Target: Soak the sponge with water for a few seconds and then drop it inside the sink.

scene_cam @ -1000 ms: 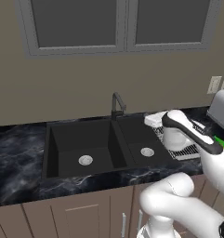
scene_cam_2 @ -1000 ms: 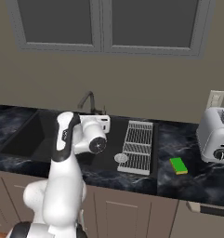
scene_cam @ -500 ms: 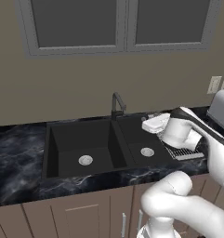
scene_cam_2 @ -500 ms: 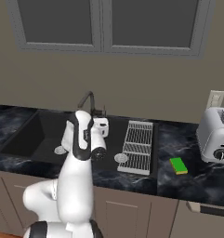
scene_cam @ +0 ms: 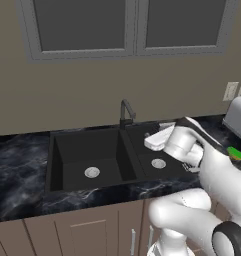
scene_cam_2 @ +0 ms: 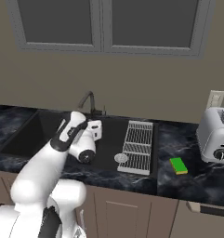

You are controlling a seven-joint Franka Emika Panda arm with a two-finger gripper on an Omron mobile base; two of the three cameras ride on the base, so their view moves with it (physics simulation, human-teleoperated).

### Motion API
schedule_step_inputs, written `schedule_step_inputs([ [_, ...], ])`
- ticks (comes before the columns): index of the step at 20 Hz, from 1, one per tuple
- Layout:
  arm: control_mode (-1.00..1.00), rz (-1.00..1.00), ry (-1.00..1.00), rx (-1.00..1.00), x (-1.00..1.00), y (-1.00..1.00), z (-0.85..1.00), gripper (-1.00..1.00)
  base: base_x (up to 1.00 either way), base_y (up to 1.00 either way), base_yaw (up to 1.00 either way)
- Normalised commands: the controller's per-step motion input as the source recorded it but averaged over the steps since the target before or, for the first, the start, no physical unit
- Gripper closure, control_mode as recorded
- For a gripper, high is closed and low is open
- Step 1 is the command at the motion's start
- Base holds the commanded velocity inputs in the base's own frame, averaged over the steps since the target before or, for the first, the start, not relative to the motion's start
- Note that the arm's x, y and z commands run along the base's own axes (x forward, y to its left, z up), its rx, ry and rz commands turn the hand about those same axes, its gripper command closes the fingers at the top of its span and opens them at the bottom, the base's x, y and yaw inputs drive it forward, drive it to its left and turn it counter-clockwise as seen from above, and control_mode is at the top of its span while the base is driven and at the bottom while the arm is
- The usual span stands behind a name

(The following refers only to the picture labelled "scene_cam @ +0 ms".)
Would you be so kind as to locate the dark grey tap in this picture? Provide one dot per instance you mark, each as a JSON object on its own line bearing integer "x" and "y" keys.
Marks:
{"x": 124, "y": 113}

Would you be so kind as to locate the white toaster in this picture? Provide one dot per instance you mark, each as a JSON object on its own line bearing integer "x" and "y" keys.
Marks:
{"x": 238, "y": 116}

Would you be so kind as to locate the grey framed window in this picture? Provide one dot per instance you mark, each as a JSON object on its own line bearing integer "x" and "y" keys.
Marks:
{"x": 185, "y": 23}
{"x": 80, "y": 26}

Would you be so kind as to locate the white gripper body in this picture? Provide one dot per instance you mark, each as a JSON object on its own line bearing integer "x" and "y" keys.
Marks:
{"x": 157, "y": 140}

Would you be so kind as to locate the green and yellow sponge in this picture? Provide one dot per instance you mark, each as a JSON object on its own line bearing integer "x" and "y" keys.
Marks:
{"x": 236, "y": 153}

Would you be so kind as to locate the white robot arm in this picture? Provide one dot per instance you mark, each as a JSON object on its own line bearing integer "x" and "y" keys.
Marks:
{"x": 222, "y": 180}

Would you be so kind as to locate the brown cupboard door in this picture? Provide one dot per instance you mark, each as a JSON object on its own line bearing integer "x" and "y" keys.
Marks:
{"x": 5, "y": 238}
{"x": 75, "y": 233}
{"x": 148, "y": 213}
{"x": 127, "y": 226}

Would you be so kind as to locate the black double sink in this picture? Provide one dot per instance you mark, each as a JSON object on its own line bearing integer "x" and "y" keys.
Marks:
{"x": 92, "y": 150}

